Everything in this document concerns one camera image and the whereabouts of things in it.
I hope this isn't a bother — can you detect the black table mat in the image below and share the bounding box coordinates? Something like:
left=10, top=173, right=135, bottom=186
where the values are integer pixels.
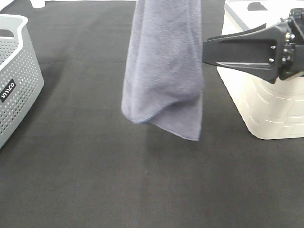
left=0, top=0, right=304, bottom=228

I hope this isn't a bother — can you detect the white cup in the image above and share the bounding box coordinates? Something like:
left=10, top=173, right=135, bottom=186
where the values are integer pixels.
left=30, top=0, right=46, bottom=9

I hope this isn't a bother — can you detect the grey perforated plastic basket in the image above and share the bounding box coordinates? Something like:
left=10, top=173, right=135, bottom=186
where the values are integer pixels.
left=0, top=14, right=44, bottom=145

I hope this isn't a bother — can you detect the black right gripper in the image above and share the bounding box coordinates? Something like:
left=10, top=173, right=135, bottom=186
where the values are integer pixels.
left=202, top=8, right=304, bottom=84

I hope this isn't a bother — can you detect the grey microfibre towel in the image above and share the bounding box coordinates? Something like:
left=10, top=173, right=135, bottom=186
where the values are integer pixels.
left=121, top=0, right=203, bottom=141

